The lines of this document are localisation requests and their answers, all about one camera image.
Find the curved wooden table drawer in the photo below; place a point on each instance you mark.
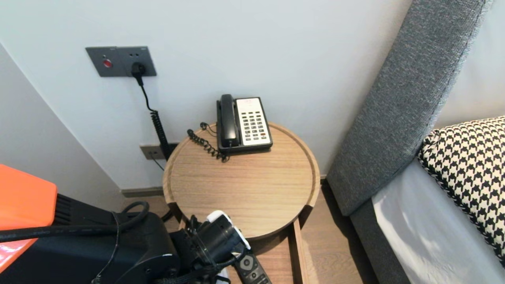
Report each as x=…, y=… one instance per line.
x=276, y=260

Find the black TV remote control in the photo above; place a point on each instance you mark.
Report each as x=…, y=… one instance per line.
x=252, y=270

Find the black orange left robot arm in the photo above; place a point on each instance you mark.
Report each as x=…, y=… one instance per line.
x=118, y=252

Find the black and white desk telephone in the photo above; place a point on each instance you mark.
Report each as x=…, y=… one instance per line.
x=254, y=122

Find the black telephone handset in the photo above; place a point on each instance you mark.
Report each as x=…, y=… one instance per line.
x=228, y=118

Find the round wooden side table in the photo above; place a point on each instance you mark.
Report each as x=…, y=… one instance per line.
x=244, y=181

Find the wooden skirting board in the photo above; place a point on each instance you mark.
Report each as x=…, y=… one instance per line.
x=142, y=191

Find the black power plug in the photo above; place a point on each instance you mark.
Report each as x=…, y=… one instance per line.
x=138, y=70

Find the grey fabric bed headboard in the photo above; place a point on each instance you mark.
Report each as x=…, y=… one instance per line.
x=414, y=79

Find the white bed sheet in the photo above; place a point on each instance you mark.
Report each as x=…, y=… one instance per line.
x=426, y=236

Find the black white houndstooth pillow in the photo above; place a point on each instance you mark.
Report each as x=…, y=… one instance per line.
x=465, y=165

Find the dark grey blank wall plate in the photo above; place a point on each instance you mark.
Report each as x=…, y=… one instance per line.
x=174, y=146

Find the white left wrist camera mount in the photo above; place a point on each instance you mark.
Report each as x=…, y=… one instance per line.
x=221, y=216

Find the beige wall data socket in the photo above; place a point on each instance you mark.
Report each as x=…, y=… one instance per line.
x=152, y=152

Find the grey wall power socket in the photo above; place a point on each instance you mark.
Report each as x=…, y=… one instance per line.
x=146, y=56

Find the grey wall plate red button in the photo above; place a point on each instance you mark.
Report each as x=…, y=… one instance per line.
x=102, y=62

